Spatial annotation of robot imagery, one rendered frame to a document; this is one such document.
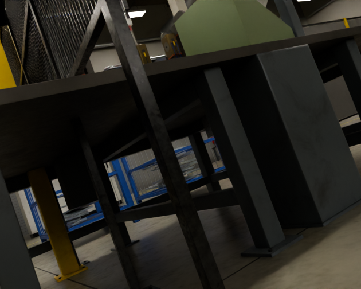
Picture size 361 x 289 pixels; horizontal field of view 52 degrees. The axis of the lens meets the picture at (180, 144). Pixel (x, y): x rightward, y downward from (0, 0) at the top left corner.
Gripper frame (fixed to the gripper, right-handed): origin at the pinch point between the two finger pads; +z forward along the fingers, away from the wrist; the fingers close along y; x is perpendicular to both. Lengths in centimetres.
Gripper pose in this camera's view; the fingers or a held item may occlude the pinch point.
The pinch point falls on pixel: (126, 21)
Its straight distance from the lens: 214.9
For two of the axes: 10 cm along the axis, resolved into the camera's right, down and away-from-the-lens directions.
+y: -4.1, 2.1, 8.9
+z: 3.5, 9.4, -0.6
